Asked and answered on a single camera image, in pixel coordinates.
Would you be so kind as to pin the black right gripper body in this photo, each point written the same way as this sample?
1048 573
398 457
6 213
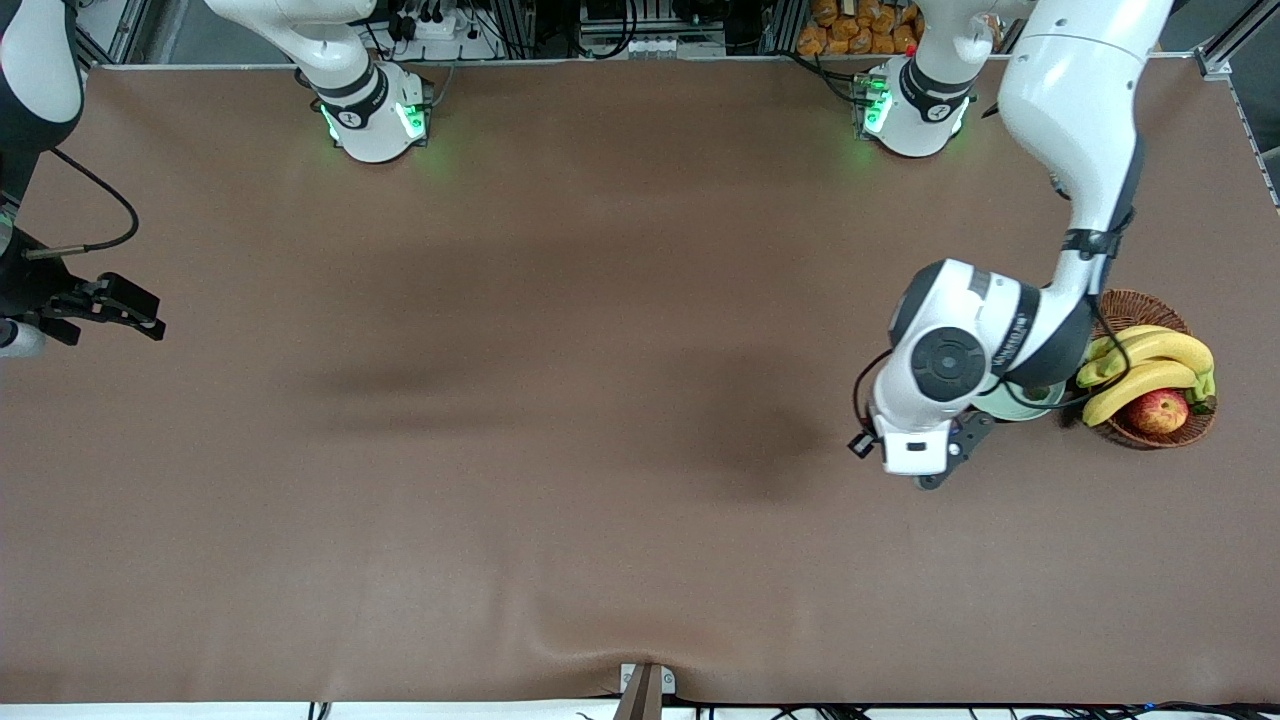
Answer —
22 284

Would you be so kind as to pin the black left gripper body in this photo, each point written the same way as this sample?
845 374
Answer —
861 444

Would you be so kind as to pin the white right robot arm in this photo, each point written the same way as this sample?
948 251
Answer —
365 125

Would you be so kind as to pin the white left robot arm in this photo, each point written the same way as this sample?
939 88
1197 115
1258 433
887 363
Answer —
1075 100

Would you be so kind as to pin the pale green round plate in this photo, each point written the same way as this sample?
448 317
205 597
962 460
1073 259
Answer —
1020 410

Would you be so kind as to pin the yellow banana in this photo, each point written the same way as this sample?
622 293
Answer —
1160 346
1140 388
1145 330

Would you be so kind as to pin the red yellow apple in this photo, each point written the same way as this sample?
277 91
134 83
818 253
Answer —
1158 411

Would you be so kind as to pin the brown wicker basket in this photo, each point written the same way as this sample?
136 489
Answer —
1135 305

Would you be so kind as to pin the brown table mat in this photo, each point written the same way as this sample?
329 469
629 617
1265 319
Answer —
500 500

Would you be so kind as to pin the orange pastry pile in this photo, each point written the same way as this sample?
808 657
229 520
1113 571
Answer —
850 35

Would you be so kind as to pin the white power strip with plugs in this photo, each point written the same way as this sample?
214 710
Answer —
440 30

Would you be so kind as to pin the long white socket strip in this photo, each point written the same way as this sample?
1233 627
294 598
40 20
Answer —
650 46

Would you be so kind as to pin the aluminium frame strut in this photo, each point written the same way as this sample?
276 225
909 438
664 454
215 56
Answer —
128 35

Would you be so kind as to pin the white metal bracket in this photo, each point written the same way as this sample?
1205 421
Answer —
628 680

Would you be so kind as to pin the brown camera post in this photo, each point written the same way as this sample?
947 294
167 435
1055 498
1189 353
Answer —
642 700

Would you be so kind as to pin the aluminium frame rail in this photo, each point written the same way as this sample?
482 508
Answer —
1215 60

